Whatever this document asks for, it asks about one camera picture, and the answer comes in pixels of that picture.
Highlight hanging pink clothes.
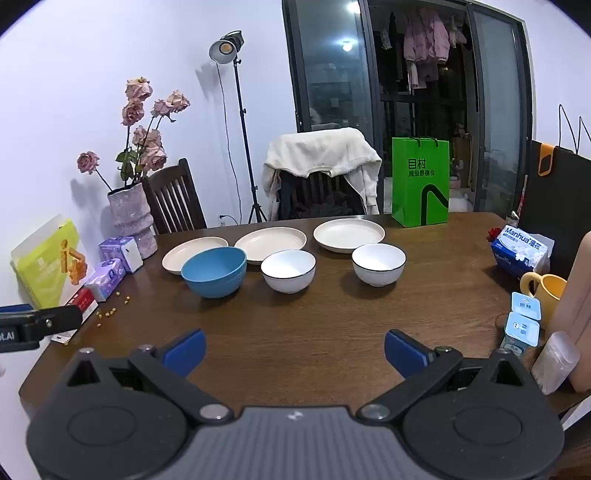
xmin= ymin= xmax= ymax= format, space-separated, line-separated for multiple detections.
xmin=381 ymin=7 xmax=472 ymax=90

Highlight green paper bag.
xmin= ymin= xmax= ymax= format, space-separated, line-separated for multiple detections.
xmin=392 ymin=137 xmax=451 ymax=228

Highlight sliding glass door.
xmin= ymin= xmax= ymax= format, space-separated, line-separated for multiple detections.
xmin=283 ymin=0 xmax=534 ymax=217

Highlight yellow mug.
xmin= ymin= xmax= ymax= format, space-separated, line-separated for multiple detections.
xmin=520 ymin=271 xmax=568 ymax=329

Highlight blue tissue box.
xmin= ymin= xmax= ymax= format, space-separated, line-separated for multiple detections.
xmin=490 ymin=224 xmax=555 ymax=278

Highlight dried pink rose bouquet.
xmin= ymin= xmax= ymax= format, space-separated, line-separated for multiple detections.
xmin=76 ymin=77 xmax=191 ymax=192

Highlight dark wooden chair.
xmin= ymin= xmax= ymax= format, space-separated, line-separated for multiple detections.
xmin=141 ymin=158 xmax=208 ymax=235

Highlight flat purple tissue pack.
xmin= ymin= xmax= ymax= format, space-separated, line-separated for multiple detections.
xmin=84 ymin=258 xmax=126 ymax=302

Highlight cream jacket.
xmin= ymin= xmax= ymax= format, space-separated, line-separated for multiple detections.
xmin=262 ymin=128 xmax=382 ymax=215

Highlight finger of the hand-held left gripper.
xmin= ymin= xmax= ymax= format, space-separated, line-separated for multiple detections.
xmin=31 ymin=305 xmax=84 ymax=343

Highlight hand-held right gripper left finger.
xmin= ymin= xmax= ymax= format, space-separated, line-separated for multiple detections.
xmin=65 ymin=329 xmax=234 ymax=426

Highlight red box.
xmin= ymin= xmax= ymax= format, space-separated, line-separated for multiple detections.
xmin=65 ymin=286 xmax=99 ymax=319

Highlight cream plate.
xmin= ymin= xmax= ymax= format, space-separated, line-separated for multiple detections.
xmin=313 ymin=218 xmax=386 ymax=254
xmin=234 ymin=227 xmax=308 ymax=266
xmin=161 ymin=237 xmax=230 ymax=276

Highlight black bag with orange trim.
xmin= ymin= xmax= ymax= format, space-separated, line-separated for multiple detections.
xmin=526 ymin=104 xmax=591 ymax=280

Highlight yellow-green snack box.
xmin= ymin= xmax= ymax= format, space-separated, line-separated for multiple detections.
xmin=10 ymin=213 xmax=88 ymax=310

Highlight wooden chair with cushion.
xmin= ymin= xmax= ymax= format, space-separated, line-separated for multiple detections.
xmin=276 ymin=168 xmax=370 ymax=221

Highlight studio light on tripod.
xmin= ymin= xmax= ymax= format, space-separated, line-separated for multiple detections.
xmin=209 ymin=30 xmax=269 ymax=224

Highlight white bowl with black rim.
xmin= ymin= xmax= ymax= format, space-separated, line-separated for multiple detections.
xmin=261 ymin=250 xmax=317 ymax=294
xmin=352 ymin=243 xmax=407 ymax=287

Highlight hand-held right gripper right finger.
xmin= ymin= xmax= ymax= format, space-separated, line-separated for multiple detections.
xmin=355 ymin=329 xmax=527 ymax=425

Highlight purple and white tissue pack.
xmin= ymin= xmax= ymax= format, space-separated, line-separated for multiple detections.
xmin=99 ymin=236 xmax=144 ymax=274

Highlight scattered yellow snack bits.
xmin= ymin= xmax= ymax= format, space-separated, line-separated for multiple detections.
xmin=65 ymin=290 xmax=131 ymax=347

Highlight clear plastic container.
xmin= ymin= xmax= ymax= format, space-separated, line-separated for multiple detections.
xmin=531 ymin=330 xmax=581 ymax=396

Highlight blue bowl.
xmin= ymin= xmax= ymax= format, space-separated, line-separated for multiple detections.
xmin=181 ymin=247 xmax=247 ymax=299

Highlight blue yogurt cup pack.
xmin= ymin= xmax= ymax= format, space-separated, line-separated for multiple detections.
xmin=499 ymin=292 xmax=542 ymax=358

